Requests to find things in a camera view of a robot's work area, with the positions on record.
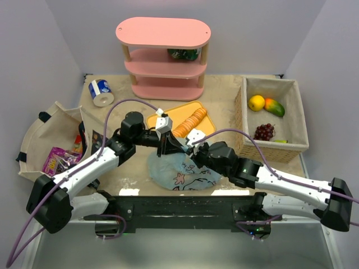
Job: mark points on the red snack packet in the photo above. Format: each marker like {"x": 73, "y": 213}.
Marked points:
{"x": 77, "y": 145}

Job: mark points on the red green mango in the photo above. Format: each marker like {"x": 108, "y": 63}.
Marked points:
{"x": 274, "y": 107}

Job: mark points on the light blue plastic bag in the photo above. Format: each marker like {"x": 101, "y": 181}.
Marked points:
{"x": 177, "y": 172}

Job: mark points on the pink three-tier shelf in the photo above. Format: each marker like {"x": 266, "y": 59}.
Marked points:
{"x": 153, "y": 72}

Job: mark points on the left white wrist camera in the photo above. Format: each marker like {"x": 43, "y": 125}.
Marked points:
{"x": 163, "y": 125}

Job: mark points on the yellow plastic tray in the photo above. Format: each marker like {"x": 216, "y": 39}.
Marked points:
{"x": 180, "y": 113}

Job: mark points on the beige canvas tote bag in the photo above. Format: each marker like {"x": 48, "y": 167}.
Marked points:
{"x": 55, "y": 127}

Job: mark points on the blue white paper roll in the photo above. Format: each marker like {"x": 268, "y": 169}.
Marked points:
{"x": 101, "y": 93}

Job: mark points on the purple snack packet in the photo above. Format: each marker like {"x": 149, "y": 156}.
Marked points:
{"x": 60, "y": 160}

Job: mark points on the red-brown chip bag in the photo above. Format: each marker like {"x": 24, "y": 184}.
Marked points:
{"x": 96, "y": 141}

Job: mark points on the long baguette bread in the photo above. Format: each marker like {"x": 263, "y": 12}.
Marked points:
{"x": 183, "y": 129}

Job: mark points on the wicker basket with liner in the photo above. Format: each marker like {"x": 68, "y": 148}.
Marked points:
{"x": 291, "y": 127}

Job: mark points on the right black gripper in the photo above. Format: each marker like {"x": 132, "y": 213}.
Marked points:
{"x": 197, "y": 156}

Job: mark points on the green snack packet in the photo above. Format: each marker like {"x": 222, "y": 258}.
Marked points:
{"x": 184, "y": 54}

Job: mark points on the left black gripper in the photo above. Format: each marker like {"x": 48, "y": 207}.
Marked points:
{"x": 160, "y": 144}

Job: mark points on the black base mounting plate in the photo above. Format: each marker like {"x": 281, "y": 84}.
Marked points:
{"x": 234, "y": 213}

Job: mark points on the purple grape bunch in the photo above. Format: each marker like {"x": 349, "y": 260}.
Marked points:
{"x": 264, "y": 132}

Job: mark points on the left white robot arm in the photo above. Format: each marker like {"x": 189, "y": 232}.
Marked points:
{"x": 53, "y": 202}

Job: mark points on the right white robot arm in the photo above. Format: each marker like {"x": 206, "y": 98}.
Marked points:
{"x": 329, "y": 202}

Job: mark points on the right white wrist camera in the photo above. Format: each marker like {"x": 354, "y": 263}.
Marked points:
{"x": 195, "y": 139}

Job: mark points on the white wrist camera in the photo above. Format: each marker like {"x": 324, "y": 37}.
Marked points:
{"x": 195, "y": 139}
{"x": 163, "y": 125}

